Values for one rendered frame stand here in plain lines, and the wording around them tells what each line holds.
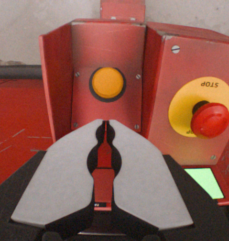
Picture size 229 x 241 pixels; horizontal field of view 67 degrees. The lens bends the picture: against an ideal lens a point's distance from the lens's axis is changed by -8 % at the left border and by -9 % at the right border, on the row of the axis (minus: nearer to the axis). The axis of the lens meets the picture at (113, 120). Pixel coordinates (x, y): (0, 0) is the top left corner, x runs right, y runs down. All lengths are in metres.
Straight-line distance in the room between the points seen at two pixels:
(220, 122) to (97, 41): 0.16
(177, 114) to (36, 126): 0.40
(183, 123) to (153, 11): 0.79
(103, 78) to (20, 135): 0.33
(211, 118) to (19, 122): 0.49
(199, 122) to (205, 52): 0.06
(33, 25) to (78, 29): 0.78
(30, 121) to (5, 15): 0.65
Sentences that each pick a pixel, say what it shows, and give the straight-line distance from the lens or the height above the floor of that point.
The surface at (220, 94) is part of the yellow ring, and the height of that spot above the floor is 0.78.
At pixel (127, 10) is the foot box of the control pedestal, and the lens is 0.82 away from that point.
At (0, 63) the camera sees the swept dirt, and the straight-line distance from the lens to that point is 1.14.
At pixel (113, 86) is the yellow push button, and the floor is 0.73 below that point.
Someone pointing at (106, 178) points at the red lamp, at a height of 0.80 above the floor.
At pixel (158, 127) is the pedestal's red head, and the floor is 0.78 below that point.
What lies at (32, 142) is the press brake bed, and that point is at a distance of 0.48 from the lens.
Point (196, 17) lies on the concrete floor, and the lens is 1.03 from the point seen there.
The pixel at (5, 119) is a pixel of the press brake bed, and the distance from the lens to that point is 0.59.
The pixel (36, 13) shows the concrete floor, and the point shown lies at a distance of 1.01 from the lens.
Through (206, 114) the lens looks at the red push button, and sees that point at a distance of 0.18.
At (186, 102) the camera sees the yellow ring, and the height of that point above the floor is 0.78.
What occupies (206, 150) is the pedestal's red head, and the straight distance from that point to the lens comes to 0.25.
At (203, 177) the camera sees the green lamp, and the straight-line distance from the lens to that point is 0.25.
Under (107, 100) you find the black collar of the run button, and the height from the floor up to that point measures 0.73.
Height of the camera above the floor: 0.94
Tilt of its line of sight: 56 degrees down
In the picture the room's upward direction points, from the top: 179 degrees clockwise
